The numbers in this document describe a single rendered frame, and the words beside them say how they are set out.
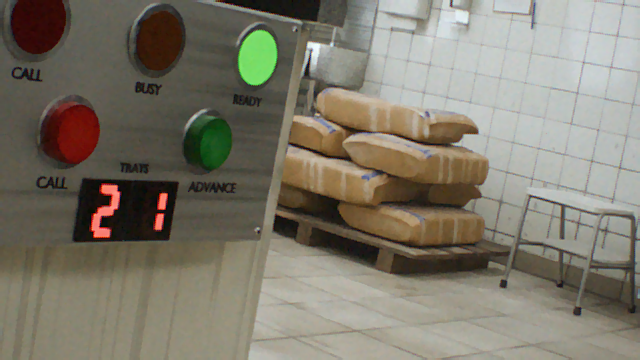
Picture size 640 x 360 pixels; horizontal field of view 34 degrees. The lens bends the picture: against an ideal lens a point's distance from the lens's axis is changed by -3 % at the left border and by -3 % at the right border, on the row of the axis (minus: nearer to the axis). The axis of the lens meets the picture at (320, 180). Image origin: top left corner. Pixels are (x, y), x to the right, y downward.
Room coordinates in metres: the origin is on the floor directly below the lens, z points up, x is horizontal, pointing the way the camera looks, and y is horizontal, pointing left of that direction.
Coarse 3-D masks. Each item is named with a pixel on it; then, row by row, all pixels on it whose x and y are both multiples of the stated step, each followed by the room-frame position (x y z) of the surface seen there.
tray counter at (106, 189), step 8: (104, 192) 0.54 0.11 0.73; (112, 192) 0.54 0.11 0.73; (96, 200) 0.53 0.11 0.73; (112, 200) 0.54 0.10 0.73; (96, 208) 0.53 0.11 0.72; (104, 208) 0.54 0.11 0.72; (112, 208) 0.54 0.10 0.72; (96, 216) 0.53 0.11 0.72; (112, 216) 0.54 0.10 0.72; (96, 224) 0.54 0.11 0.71; (112, 224) 0.54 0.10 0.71; (96, 232) 0.54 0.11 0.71; (104, 232) 0.54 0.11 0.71
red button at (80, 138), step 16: (64, 112) 0.50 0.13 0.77; (80, 112) 0.51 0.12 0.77; (48, 128) 0.50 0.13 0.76; (64, 128) 0.50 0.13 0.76; (80, 128) 0.51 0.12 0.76; (96, 128) 0.52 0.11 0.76; (48, 144) 0.50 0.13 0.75; (64, 144) 0.50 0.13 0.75; (80, 144) 0.51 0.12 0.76; (96, 144) 0.52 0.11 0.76; (64, 160) 0.51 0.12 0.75; (80, 160) 0.51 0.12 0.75
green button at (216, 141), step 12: (204, 120) 0.59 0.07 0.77; (216, 120) 0.59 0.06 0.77; (192, 132) 0.58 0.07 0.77; (204, 132) 0.58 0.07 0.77; (216, 132) 0.59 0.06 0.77; (228, 132) 0.60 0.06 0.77; (192, 144) 0.58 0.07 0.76; (204, 144) 0.58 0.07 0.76; (216, 144) 0.59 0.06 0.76; (228, 144) 0.60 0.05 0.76; (192, 156) 0.58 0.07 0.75; (204, 156) 0.58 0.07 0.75; (216, 156) 0.59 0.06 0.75; (204, 168) 0.59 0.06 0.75; (216, 168) 0.59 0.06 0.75
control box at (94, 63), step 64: (0, 0) 0.47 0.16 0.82; (64, 0) 0.50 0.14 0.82; (128, 0) 0.54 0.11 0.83; (192, 0) 0.57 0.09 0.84; (0, 64) 0.48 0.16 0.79; (64, 64) 0.51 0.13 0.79; (128, 64) 0.54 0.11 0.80; (192, 64) 0.58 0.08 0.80; (0, 128) 0.48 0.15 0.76; (128, 128) 0.55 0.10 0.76; (192, 128) 0.58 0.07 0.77; (256, 128) 0.63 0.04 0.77; (0, 192) 0.49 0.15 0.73; (64, 192) 0.52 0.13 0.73; (128, 192) 0.55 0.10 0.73; (192, 192) 0.59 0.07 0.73; (256, 192) 0.64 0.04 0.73
